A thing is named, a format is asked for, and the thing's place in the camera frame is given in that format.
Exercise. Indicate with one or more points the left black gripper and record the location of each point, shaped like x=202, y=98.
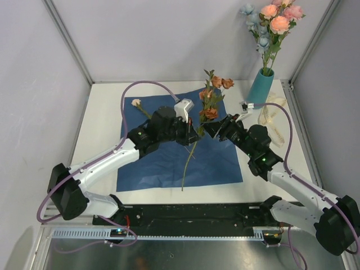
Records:
x=190, y=135

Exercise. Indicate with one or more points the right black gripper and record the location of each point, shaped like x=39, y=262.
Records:
x=214, y=127

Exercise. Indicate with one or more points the brown flower stem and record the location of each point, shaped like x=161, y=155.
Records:
x=211, y=98

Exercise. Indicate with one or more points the blue wrapping paper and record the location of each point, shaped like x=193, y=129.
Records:
x=164, y=168

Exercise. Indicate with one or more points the single cream rosebud stem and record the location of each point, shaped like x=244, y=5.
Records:
x=137, y=103

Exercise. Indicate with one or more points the cream printed ribbon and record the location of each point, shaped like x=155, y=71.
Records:
x=268, y=117

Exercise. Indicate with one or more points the blue flower stem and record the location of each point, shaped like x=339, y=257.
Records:
x=257, y=26

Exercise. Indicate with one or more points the pink flower stem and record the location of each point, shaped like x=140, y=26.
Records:
x=294, y=11

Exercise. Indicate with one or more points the peach rose stem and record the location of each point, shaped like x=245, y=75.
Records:
x=277, y=25

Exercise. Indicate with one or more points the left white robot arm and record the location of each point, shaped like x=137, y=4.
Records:
x=69, y=187

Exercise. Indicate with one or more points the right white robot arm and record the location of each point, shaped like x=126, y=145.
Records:
x=333, y=220

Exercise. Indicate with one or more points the teal conical vase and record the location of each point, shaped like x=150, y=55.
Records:
x=260, y=88

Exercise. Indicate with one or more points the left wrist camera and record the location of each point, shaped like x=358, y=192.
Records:
x=182, y=109

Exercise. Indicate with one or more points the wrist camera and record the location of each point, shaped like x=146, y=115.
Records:
x=246, y=110
x=182, y=109

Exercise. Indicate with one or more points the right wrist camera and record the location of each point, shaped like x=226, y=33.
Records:
x=246, y=110

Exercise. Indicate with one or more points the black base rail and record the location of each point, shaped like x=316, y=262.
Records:
x=195, y=220

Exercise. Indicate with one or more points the aluminium frame rails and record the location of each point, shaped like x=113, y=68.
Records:
x=287, y=84

